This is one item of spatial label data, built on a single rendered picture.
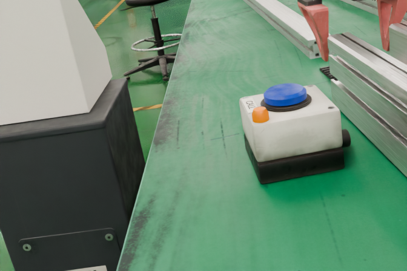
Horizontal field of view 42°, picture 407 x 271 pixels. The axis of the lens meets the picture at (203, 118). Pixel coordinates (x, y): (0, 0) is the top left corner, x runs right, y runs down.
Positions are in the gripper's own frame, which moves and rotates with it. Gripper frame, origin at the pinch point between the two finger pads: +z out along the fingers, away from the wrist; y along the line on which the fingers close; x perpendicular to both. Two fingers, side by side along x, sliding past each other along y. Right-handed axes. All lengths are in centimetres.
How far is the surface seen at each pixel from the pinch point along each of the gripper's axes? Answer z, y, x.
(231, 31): 5.4, -10.6, 45.1
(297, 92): -2.3, -11.8, -18.2
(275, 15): 2.3, -2.3, 38.8
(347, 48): -3.4, -4.5, -10.8
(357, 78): -1.0, -4.6, -13.6
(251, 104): -1.0, -15.8, -15.7
